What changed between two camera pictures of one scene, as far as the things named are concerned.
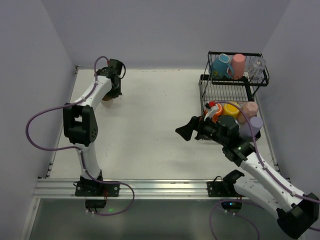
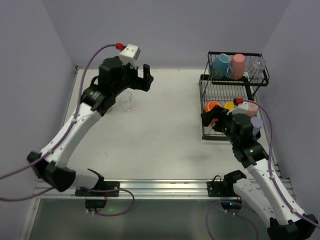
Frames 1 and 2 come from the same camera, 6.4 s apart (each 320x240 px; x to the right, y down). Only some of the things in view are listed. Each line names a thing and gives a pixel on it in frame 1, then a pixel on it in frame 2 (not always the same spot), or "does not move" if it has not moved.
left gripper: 116,89 → 136,80
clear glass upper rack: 255,67 does not move
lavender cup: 256,124 does not move
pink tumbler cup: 238,66 does not move
